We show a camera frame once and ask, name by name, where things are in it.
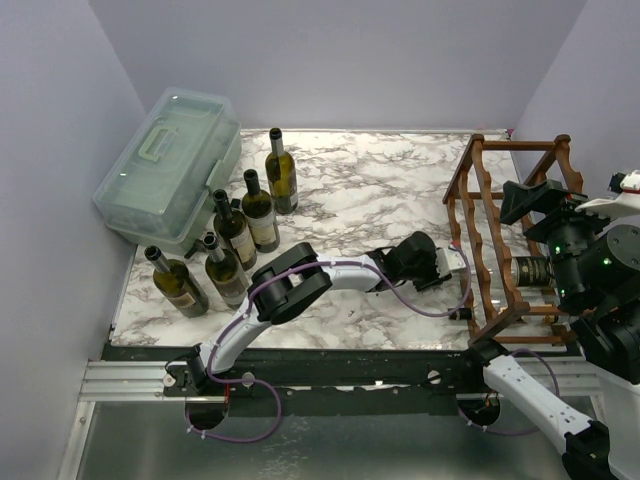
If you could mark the leftmost green wine bottle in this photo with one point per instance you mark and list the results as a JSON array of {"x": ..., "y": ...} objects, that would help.
[{"x": 174, "y": 280}]

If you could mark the front green wine bottle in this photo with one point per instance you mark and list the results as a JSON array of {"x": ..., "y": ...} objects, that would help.
[{"x": 225, "y": 271}]

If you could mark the brown wooden wine rack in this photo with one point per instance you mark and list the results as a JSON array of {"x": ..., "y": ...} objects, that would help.
[{"x": 472, "y": 183}]

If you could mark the rear green wine bottle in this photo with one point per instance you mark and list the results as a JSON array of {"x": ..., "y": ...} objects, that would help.
[{"x": 281, "y": 175}]

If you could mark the dark green bottle middle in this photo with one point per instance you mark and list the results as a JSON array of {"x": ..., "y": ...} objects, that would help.
[{"x": 232, "y": 227}]

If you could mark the clear glass wine bottle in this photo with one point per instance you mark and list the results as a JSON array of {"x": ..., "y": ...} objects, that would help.
[{"x": 532, "y": 272}]

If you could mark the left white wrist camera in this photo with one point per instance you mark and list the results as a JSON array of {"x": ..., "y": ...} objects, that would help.
[{"x": 449, "y": 260}]

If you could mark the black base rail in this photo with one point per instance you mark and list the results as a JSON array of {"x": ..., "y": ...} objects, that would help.
[{"x": 264, "y": 400}]

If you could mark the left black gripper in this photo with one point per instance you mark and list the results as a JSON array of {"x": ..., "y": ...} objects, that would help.
[{"x": 432, "y": 276}]

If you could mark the green wine bottle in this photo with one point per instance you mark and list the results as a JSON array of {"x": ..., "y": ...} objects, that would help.
[
  {"x": 281, "y": 175},
  {"x": 174, "y": 280},
  {"x": 225, "y": 271}
]

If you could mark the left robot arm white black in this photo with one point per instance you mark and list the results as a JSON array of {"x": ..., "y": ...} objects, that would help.
[{"x": 287, "y": 286}]

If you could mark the translucent plastic storage box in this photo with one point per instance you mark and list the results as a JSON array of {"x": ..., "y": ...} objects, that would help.
[{"x": 159, "y": 191}]

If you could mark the green bottle white label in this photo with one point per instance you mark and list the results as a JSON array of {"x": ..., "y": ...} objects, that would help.
[{"x": 258, "y": 208}]

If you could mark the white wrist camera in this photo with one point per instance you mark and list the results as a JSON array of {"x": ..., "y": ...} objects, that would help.
[
  {"x": 624, "y": 204},
  {"x": 449, "y": 260}
]

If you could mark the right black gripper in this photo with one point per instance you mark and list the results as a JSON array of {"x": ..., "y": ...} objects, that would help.
[{"x": 558, "y": 222}]

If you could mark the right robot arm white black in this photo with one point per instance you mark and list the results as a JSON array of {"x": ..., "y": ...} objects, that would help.
[{"x": 595, "y": 261}]

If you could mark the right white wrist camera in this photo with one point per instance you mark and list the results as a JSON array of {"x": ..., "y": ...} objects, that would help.
[{"x": 624, "y": 204}]

